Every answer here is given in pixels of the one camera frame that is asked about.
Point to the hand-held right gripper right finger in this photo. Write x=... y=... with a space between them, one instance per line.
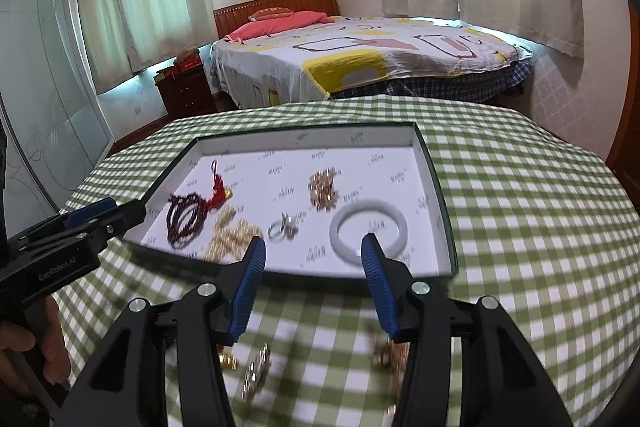
x=380 y=287

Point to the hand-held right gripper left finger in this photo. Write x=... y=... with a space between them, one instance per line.
x=247 y=292

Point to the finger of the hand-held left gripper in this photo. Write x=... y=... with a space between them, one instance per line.
x=90 y=214
x=122 y=219

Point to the white jade bangle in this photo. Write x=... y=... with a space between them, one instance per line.
x=345 y=219

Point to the red gold tassel charm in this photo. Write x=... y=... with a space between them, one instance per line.
x=219 y=194

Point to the green tray box white lining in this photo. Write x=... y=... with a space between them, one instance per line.
x=300 y=157

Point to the person's left hand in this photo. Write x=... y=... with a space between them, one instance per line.
x=52 y=347

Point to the brown gold bead trinket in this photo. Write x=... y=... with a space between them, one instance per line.
x=385 y=354

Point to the small gold trinket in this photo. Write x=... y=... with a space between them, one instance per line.
x=227 y=359

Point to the frosted glass wardrobe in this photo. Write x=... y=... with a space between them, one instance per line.
x=45 y=107

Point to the dark wooden nightstand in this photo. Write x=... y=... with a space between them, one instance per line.
x=185 y=94

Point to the green checked tablecloth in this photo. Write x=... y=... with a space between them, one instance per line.
x=525 y=207

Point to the red box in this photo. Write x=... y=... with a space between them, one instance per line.
x=187 y=67

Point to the brown plush toy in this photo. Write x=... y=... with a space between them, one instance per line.
x=186 y=55

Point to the blue checked bed skirt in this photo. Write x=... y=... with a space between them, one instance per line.
x=450 y=82

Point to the bed with patterned cover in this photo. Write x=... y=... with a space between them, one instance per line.
x=400 y=47

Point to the pink pillow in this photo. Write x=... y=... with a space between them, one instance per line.
x=275 y=27

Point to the small red cushion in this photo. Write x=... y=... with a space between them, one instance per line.
x=270 y=13

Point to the wooden bed headboard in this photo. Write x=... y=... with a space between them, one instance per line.
x=280 y=4

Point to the brown wooden door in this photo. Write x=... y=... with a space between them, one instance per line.
x=626 y=172

